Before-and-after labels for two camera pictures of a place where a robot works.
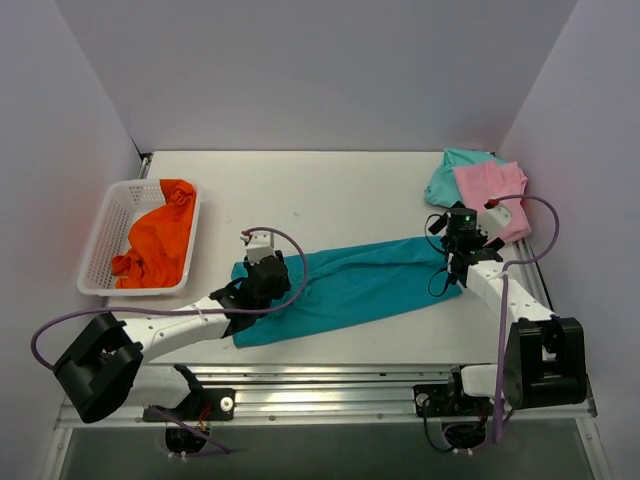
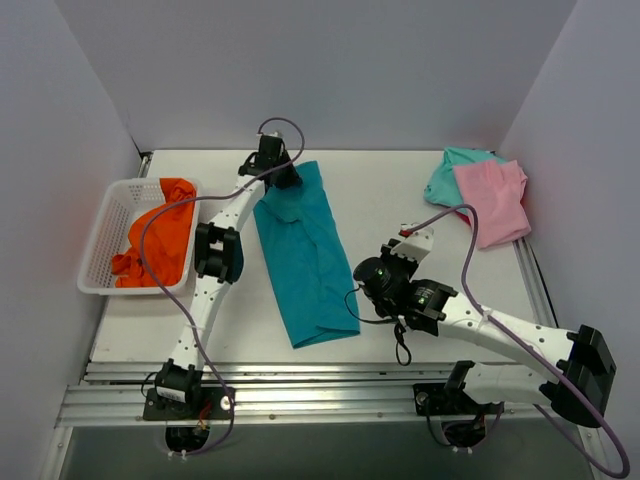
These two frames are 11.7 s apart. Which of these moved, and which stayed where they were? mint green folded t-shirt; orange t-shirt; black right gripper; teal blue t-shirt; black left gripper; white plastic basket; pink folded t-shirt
Moved: black right gripper; teal blue t-shirt; black left gripper
Stayed: mint green folded t-shirt; white plastic basket; orange t-shirt; pink folded t-shirt
